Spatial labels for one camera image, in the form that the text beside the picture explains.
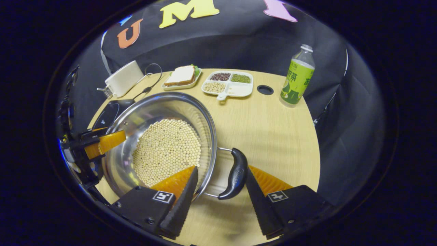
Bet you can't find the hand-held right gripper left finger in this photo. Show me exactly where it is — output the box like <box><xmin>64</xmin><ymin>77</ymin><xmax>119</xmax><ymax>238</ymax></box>
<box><xmin>109</xmin><ymin>166</ymin><xmax>199</xmax><ymax>240</ymax></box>

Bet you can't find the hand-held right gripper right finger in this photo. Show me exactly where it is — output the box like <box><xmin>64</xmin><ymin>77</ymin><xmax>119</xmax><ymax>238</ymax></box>
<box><xmin>245</xmin><ymin>165</ymin><xmax>334</xmax><ymax>240</ymax></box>

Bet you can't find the black induction cooktop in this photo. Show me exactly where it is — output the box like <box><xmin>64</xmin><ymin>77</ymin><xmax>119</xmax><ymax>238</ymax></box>
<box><xmin>91</xmin><ymin>99</ymin><xmax>136</xmax><ymax>130</ymax></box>

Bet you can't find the pile of soybeans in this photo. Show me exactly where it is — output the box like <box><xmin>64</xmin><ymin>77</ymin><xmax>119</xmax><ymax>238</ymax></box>
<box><xmin>132</xmin><ymin>118</ymin><xmax>202</xmax><ymax>187</ymax></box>

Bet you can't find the stainless steel pot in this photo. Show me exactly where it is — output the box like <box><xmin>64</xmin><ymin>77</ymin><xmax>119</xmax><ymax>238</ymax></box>
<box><xmin>102</xmin><ymin>92</ymin><xmax>249</xmax><ymax>200</ymax></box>

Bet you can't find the white toaster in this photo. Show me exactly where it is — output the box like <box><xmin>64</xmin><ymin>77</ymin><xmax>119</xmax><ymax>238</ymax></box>
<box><xmin>104</xmin><ymin>60</ymin><xmax>144</xmax><ymax>98</ymax></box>

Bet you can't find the white sandwich plate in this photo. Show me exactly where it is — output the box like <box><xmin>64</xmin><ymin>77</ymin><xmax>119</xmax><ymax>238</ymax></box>
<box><xmin>161</xmin><ymin>65</ymin><xmax>202</xmax><ymax>91</ymax></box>

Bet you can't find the sandwich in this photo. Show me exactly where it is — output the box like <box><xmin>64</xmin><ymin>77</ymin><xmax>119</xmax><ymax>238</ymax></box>
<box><xmin>164</xmin><ymin>65</ymin><xmax>200</xmax><ymax>86</ymax></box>

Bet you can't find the small heap of soybeans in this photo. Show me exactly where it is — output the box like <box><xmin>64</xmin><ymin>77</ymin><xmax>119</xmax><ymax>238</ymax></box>
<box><xmin>204</xmin><ymin>82</ymin><xmax>226</xmax><ymax>93</ymax></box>

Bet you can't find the white divided plate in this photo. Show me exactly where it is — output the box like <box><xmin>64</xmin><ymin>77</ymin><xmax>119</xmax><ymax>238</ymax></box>
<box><xmin>201</xmin><ymin>70</ymin><xmax>254</xmax><ymax>101</ymax></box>

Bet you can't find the green tea bottle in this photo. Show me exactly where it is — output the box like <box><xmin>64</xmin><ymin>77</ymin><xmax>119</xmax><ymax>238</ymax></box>
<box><xmin>280</xmin><ymin>44</ymin><xmax>315</xmax><ymax>108</ymax></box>

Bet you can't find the black power cable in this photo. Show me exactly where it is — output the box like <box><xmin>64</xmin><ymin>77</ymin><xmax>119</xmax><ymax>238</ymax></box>
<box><xmin>131</xmin><ymin>63</ymin><xmax>163</xmax><ymax>101</ymax></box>

